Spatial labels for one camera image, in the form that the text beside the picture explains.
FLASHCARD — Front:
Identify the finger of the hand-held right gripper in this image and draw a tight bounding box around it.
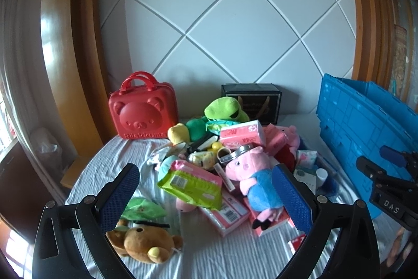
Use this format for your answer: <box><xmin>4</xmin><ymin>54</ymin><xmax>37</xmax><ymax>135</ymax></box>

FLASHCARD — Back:
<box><xmin>356</xmin><ymin>155</ymin><xmax>418</xmax><ymax>190</ymax></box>
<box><xmin>380</xmin><ymin>145</ymin><xmax>418</xmax><ymax>169</ymax></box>

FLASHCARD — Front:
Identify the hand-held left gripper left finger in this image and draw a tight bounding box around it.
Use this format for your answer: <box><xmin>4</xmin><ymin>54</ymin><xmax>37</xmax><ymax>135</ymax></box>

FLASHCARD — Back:
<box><xmin>32</xmin><ymin>163</ymin><xmax>141</xmax><ymax>279</ymax></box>

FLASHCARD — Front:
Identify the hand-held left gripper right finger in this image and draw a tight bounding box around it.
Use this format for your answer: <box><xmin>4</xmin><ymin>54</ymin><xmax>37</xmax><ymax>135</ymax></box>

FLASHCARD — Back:
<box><xmin>272</xmin><ymin>164</ymin><xmax>381</xmax><ymax>279</ymax></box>

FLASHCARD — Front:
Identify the white cup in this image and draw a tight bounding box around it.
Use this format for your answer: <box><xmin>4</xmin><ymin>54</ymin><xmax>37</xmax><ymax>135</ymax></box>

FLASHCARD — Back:
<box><xmin>315</xmin><ymin>168</ymin><xmax>328</xmax><ymax>190</ymax></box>

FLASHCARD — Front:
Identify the blue plastic crate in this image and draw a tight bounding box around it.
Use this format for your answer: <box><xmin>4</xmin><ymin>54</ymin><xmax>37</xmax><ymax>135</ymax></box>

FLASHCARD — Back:
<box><xmin>316</xmin><ymin>73</ymin><xmax>418</xmax><ymax>221</ymax></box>

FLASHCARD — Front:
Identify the barcoded pink-edged tissue pack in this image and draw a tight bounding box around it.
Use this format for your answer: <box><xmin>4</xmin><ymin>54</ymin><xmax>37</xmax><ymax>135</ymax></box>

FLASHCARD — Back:
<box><xmin>199</xmin><ymin>193</ymin><xmax>251</xmax><ymax>237</ymax></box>

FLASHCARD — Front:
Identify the white packet with green label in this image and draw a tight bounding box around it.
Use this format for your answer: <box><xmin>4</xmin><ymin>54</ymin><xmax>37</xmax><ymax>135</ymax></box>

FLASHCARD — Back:
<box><xmin>293</xmin><ymin>168</ymin><xmax>317</xmax><ymax>195</ymax></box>

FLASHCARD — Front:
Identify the green leaf plush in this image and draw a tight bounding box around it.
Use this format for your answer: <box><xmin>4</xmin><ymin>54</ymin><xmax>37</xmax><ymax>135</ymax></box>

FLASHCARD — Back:
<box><xmin>121</xmin><ymin>197</ymin><xmax>168</xmax><ymax>221</ymax></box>

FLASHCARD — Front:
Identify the white striped bed sheet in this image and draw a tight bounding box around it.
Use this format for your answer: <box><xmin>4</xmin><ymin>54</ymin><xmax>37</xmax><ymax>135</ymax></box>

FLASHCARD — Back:
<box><xmin>65</xmin><ymin>114</ymin><xmax>392</xmax><ymax>279</ymax></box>

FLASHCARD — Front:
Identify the floral tissue packet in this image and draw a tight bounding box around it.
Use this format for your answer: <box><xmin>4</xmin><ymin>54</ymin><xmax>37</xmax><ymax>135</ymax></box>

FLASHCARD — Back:
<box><xmin>295</xmin><ymin>150</ymin><xmax>319</xmax><ymax>169</ymax></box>

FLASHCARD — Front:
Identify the small red white packet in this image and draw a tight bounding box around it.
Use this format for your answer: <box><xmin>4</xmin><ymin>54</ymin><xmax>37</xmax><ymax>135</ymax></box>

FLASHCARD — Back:
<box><xmin>287</xmin><ymin>233</ymin><xmax>308</xmax><ymax>254</ymax></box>

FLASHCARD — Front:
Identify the pig plush in blue shirt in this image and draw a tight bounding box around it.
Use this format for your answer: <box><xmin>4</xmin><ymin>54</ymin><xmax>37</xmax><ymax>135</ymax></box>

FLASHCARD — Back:
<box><xmin>225</xmin><ymin>146</ymin><xmax>288</xmax><ymax>230</ymax></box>

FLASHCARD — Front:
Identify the brown bear plush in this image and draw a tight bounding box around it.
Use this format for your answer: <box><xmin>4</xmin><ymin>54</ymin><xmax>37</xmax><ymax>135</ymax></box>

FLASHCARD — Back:
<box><xmin>106</xmin><ymin>220</ymin><xmax>184</xmax><ymax>265</ymax></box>

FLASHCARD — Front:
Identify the wooden bedside table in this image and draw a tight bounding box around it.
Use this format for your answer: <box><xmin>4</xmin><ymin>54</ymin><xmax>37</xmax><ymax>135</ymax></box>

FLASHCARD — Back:
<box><xmin>60</xmin><ymin>156</ymin><xmax>91</xmax><ymax>191</ymax></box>

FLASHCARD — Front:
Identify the light blue plush toy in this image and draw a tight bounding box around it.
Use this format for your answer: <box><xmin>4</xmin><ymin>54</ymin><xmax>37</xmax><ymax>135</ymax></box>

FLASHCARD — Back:
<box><xmin>161</xmin><ymin>155</ymin><xmax>179</xmax><ymax>175</ymax></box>

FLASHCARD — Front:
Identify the pig plush in red dress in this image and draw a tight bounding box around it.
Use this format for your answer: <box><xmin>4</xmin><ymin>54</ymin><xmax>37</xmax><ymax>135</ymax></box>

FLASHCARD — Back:
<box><xmin>274</xmin><ymin>125</ymin><xmax>301</xmax><ymax>169</ymax></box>

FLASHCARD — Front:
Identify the pink round toy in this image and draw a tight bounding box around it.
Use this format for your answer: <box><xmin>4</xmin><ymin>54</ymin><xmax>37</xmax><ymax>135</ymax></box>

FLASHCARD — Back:
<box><xmin>176</xmin><ymin>197</ymin><xmax>197</xmax><ymax>213</ymax></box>

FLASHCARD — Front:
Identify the pink tube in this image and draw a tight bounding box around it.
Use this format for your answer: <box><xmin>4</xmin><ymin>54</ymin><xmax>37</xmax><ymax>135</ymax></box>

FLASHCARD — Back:
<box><xmin>215</xmin><ymin>163</ymin><xmax>236</xmax><ymax>192</ymax></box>

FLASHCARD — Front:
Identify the metal tin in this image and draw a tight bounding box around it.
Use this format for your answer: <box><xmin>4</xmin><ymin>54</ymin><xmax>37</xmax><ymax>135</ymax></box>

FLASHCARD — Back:
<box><xmin>218</xmin><ymin>144</ymin><xmax>254</xmax><ymax>166</ymax></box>

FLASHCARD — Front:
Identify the green and pink wipes pack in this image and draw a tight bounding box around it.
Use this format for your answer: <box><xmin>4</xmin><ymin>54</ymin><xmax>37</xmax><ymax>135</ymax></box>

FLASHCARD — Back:
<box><xmin>157</xmin><ymin>160</ymin><xmax>223</xmax><ymax>211</ymax></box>

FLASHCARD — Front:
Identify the pink printed tissue pack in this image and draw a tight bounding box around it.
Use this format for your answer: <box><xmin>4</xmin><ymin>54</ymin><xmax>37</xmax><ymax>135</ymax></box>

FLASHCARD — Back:
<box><xmin>219</xmin><ymin>120</ymin><xmax>266</xmax><ymax>152</ymax></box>

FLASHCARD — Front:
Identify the yellow plush toy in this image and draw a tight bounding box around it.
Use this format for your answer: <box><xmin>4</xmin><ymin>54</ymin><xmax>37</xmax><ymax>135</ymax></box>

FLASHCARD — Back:
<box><xmin>167</xmin><ymin>123</ymin><xmax>190</xmax><ymax>145</ymax></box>

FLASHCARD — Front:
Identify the red bear suitcase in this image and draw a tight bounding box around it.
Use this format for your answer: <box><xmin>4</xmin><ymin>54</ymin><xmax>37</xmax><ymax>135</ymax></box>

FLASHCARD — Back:
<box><xmin>109</xmin><ymin>71</ymin><xmax>179</xmax><ymax>141</ymax></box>

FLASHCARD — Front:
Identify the clear plastic bag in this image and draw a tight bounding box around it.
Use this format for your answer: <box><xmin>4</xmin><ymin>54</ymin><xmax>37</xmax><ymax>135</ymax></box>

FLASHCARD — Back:
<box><xmin>31</xmin><ymin>127</ymin><xmax>63</xmax><ymax>172</ymax></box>

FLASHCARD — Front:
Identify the yellow patterned pouch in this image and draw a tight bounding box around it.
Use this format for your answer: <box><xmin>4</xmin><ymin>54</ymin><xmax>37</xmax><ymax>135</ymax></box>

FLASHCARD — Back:
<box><xmin>191</xmin><ymin>151</ymin><xmax>217</xmax><ymax>167</ymax></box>

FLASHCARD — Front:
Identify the hanging patterned tapestry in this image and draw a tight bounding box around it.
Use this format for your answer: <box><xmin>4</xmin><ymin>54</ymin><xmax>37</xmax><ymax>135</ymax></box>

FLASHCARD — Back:
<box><xmin>393</xmin><ymin>25</ymin><xmax>407</xmax><ymax>102</ymax></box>

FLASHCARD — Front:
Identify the dark green plush toy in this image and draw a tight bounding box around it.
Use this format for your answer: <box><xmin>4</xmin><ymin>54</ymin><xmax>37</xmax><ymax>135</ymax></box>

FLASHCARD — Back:
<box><xmin>187</xmin><ymin>119</ymin><xmax>213</xmax><ymax>141</ymax></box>

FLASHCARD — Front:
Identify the teal yellow cloth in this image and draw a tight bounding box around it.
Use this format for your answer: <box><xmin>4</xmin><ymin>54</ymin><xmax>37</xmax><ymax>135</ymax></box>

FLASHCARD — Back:
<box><xmin>206</xmin><ymin>120</ymin><xmax>236</xmax><ymax>133</ymax></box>

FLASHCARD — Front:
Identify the black gift box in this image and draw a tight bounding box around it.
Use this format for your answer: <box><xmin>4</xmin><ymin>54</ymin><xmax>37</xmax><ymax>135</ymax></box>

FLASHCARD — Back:
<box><xmin>221</xmin><ymin>83</ymin><xmax>282</xmax><ymax>125</ymax></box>

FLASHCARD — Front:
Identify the green frog plush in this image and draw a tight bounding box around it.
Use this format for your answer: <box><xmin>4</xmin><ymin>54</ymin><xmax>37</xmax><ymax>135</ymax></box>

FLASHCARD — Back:
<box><xmin>204</xmin><ymin>97</ymin><xmax>251</xmax><ymax>127</ymax></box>

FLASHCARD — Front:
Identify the wooden headboard post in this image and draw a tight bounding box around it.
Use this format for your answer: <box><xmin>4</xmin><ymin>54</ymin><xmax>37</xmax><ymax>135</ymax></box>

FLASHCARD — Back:
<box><xmin>40</xmin><ymin>0</ymin><xmax>133</xmax><ymax>159</ymax></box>
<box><xmin>340</xmin><ymin>0</ymin><xmax>396</xmax><ymax>84</ymax></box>

